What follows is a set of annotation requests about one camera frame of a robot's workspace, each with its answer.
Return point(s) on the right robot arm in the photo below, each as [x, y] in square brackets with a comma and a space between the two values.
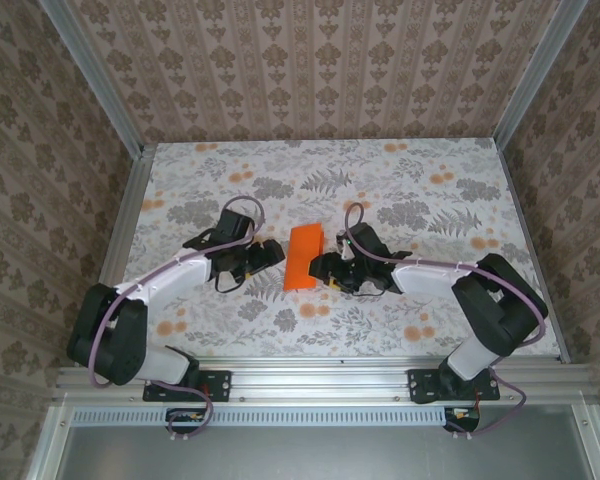
[430, 280]

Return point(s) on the orange paper sheet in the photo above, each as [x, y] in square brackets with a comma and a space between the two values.
[300, 260]

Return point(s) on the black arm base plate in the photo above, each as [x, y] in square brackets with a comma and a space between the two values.
[420, 385]
[220, 385]

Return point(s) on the black connector board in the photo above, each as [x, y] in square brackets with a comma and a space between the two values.
[185, 417]
[462, 417]

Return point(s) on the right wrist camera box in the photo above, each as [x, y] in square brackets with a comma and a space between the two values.
[366, 239]

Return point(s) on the aluminium front beam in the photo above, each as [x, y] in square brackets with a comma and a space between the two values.
[320, 382]

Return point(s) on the aluminium side rail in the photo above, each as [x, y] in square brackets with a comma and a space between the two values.
[126, 210]
[533, 250]

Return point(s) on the aluminium corner post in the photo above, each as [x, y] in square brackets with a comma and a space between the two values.
[535, 65]
[95, 75]

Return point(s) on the aluminium lower frame rail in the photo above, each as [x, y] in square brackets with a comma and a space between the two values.
[47, 440]
[592, 440]

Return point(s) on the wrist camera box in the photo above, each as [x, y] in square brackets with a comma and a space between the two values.
[233, 223]
[366, 239]

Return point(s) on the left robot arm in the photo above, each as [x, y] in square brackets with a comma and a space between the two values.
[180, 275]

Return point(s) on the floral printed tablecloth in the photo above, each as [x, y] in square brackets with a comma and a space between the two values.
[430, 160]

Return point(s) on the grey metal sheet panel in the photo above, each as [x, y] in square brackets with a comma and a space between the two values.
[320, 455]

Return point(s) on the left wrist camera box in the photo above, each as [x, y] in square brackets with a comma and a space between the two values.
[233, 223]

